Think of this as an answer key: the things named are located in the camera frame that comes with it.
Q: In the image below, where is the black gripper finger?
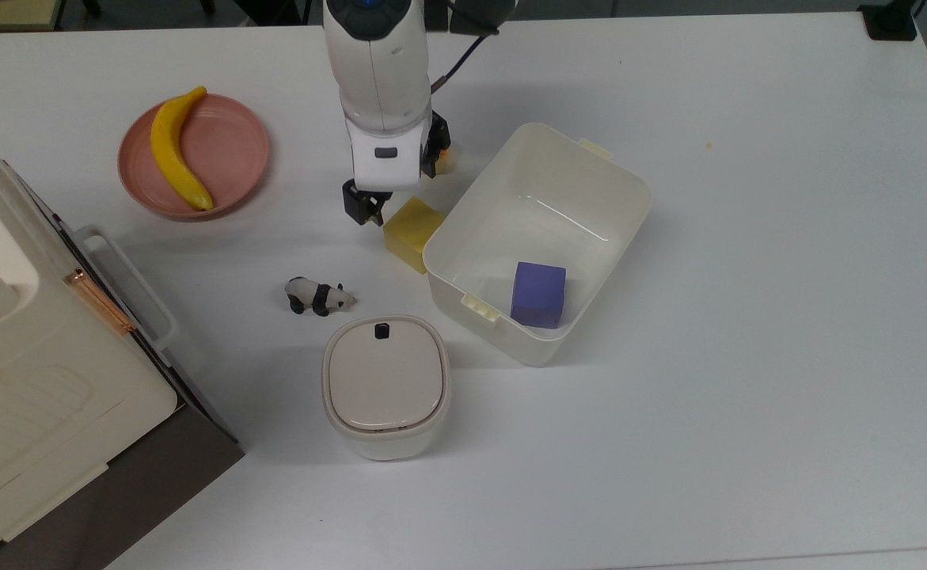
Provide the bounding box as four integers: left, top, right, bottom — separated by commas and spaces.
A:
420, 111, 453, 179
342, 179, 394, 227

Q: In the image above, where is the yellow cube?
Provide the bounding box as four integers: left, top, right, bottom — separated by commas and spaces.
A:
382, 197, 446, 276

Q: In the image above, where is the cream plastic open box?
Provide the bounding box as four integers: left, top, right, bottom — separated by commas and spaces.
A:
422, 122, 654, 367

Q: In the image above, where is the purple cube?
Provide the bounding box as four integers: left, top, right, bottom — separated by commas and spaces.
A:
509, 261, 568, 329

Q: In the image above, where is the small panda figurine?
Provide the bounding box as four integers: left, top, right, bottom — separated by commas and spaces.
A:
285, 276, 357, 317

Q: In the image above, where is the pink round plate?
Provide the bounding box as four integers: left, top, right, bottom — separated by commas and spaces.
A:
117, 94, 270, 222

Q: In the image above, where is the beige lidded trash can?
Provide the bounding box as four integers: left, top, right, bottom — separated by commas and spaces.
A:
321, 315, 453, 462

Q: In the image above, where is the yellow toy banana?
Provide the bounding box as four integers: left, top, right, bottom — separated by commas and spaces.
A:
150, 85, 215, 212

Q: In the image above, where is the copper latch strip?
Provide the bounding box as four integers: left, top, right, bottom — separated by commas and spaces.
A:
64, 268, 136, 336

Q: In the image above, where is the tan wooden board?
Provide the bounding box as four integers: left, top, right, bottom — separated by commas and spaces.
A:
0, 0, 66, 32

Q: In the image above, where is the black table clamp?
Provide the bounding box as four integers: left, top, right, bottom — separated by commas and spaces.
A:
857, 0, 927, 42

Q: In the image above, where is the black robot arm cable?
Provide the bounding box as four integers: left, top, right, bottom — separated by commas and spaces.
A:
430, 28, 500, 94

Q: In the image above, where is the white drawer handle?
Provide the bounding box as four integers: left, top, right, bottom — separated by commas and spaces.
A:
75, 226, 181, 354

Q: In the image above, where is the cream storage crate with handles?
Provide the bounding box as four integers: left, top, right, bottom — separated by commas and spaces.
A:
0, 115, 180, 568

